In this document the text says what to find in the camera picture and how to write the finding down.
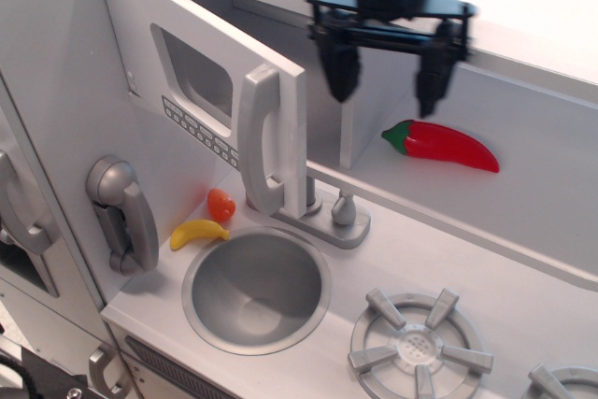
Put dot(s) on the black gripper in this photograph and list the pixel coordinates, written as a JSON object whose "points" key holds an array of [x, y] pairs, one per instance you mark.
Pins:
{"points": [[436, 30]]}

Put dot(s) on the silver microwave door handle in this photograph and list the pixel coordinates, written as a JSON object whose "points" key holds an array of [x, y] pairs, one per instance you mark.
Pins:
{"points": [[259, 98]]}

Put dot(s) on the white toy microwave door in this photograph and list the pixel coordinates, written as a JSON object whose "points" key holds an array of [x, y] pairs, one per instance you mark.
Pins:
{"points": [[191, 62]]}

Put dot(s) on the red toy chili pepper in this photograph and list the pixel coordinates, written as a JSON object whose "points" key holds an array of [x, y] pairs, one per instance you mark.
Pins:
{"points": [[431, 141]]}

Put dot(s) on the silver toy faucet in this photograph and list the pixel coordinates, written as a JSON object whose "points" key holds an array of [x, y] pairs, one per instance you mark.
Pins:
{"points": [[336, 219]]}

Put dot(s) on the orange toy fruit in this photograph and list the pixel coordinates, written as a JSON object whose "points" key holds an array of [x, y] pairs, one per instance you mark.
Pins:
{"points": [[220, 205]]}

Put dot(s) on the white toy kitchen cabinet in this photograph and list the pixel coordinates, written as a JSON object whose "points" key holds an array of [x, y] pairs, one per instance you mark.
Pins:
{"points": [[518, 246]]}

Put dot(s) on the silver round sink bowl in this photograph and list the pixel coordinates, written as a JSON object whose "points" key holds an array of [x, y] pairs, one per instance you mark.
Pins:
{"points": [[262, 291]]}

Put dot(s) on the yellow toy banana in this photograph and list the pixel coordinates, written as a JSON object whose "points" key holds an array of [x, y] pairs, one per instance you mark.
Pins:
{"points": [[196, 229]]}

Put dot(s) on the silver stove burner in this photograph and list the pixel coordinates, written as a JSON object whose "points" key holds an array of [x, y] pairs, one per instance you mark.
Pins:
{"points": [[414, 345], [564, 382]]}

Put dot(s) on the silver toy telephone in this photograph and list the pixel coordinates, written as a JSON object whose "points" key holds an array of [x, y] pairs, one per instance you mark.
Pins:
{"points": [[124, 215]]}

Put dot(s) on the silver fridge door handle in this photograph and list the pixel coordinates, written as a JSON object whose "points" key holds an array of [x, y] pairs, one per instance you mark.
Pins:
{"points": [[22, 207]]}

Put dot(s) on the silver lower cabinet handle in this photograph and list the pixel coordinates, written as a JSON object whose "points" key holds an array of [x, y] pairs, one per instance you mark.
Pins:
{"points": [[109, 376]]}

